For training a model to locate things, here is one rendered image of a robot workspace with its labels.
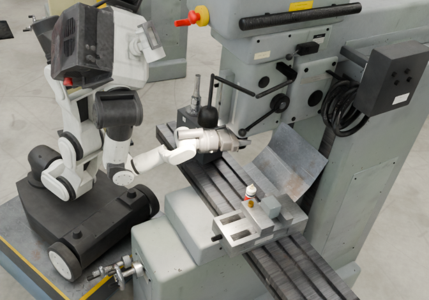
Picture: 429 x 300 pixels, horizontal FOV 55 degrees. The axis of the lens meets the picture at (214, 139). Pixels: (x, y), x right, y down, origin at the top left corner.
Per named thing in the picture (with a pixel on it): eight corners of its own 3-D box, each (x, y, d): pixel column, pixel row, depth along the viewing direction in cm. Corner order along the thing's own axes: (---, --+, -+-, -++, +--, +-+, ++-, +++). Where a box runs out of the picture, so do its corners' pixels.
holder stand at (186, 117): (202, 165, 192) (205, 131, 180) (175, 140, 205) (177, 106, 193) (222, 156, 199) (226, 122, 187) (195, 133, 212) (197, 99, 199)
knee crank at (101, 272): (89, 286, 188) (87, 278, 184) (85, 276, 192) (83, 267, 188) (135, 267, 198) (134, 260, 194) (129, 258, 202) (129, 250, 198)
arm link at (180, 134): (206, 157, 161) (177, 161, 158) (200, 138, 169) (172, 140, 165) (210, 137, 153) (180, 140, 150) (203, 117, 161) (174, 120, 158)
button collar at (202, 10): (202, 30, 122) (204, 10, 118) (193, 22, 126) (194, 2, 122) (208, 29, 123) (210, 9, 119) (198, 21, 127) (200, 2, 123)
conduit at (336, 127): (329, 145, 148) (346, 95, 135) (301, 120, 159) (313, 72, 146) (365, 133, 156) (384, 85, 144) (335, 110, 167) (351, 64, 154)
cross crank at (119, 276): (113, 300, 174) (112, 283, 167) (104, 277, 182) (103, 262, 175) (149, 285, 182) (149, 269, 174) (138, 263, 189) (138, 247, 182)
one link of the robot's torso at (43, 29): (23, 27, 163) (43, 15, 150) (52, 19, 171) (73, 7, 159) (56, 94, 171) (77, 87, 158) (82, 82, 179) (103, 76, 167)
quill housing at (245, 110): (239, 143, 150) (253, 64, 130) (210, 113, 163) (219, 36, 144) (281, 131, 158) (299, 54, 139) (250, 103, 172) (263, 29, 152)
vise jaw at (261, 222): (260, 236, 154) (261, 229, 151) (239, 208, 164) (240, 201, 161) (273, 231, 156) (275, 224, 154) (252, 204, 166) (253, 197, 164)
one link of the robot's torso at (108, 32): (32, 101, 146) (83, 86, 121) (36, 7, 149) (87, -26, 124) (106, 110, 167) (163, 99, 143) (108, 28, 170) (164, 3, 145)
